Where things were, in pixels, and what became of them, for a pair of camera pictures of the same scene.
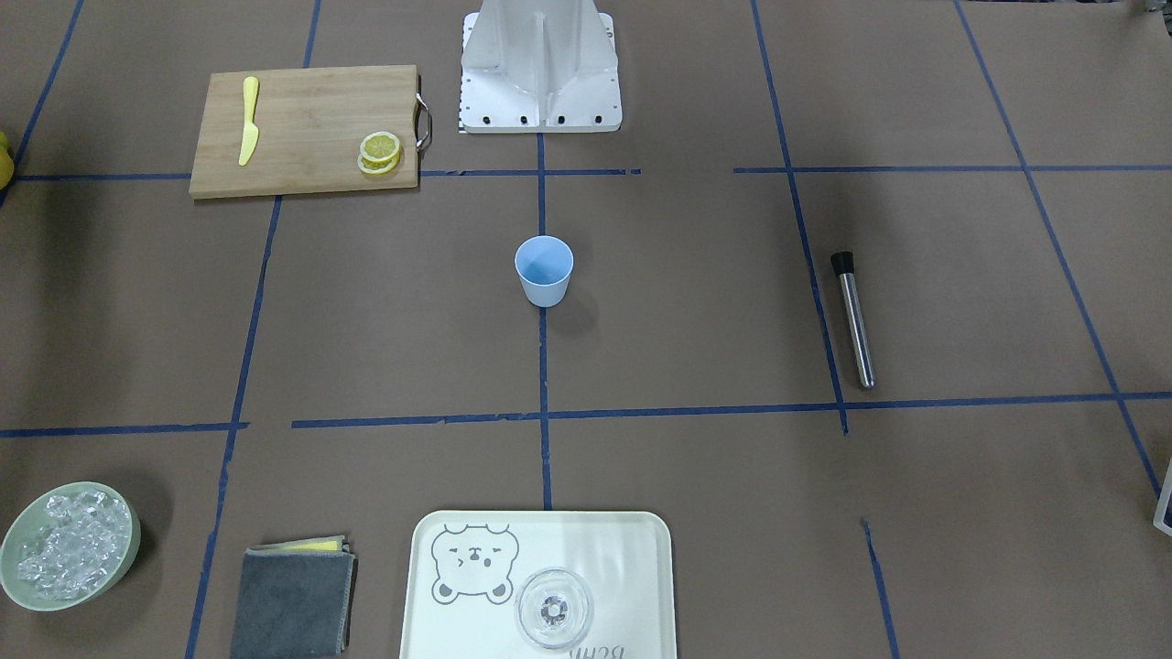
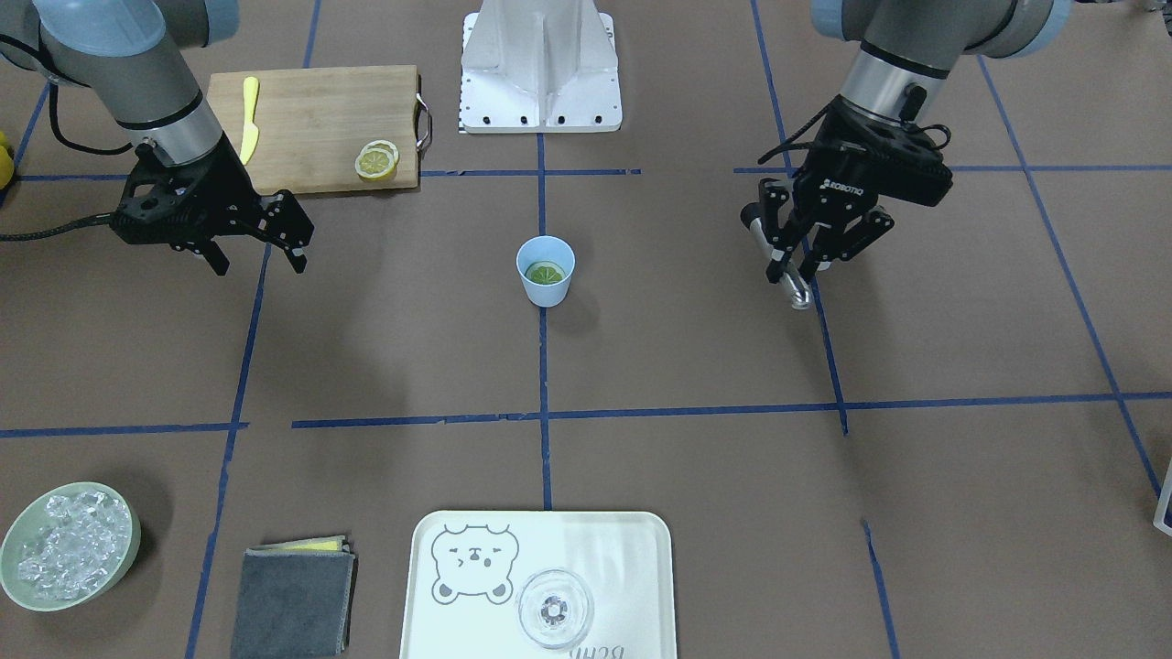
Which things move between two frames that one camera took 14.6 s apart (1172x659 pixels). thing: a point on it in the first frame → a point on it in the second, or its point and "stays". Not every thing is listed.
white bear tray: x=466 y=567 stays
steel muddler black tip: x=844 y=266 → x=776 y=269
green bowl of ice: x=69 y=545 stays
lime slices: x=381 y=146 → x=545 y=273
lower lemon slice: x=378 y=167 stays
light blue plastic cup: x=544 y=264 stays
